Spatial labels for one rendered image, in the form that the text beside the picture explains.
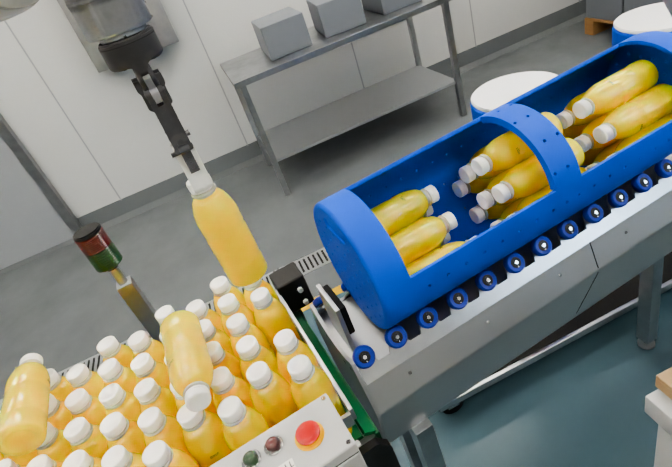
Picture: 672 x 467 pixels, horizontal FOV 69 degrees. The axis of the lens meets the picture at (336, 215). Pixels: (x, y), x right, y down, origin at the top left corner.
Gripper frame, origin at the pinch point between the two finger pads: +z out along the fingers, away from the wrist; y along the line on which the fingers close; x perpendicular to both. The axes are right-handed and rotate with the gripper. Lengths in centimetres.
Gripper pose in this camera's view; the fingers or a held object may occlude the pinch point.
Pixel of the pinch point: (192, 165)
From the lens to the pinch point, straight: 77.9
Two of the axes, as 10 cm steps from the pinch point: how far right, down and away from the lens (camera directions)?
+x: -8.6, 4.6, -2.1
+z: 2.8, 7.9, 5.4
